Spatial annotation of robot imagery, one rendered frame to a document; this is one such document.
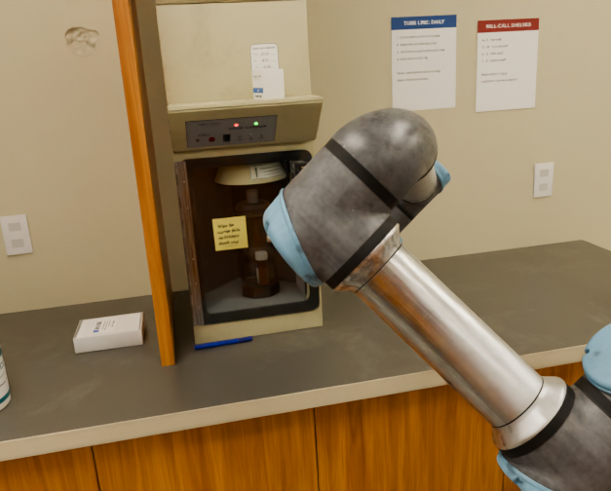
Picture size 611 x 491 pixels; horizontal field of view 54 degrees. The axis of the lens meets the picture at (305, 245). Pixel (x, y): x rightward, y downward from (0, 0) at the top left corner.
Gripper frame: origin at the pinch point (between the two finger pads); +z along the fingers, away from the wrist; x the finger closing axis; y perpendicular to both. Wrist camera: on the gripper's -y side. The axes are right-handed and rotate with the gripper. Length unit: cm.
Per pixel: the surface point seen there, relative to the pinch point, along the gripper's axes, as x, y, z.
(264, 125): 7.7, 14.5, -4.6
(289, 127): 2.0, 13.6, -3.5
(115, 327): 46, -33, 11
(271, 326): 8.7, -35.3, 2.6
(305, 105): -0.7, 18.2, -8.1
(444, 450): -25, -60, -24
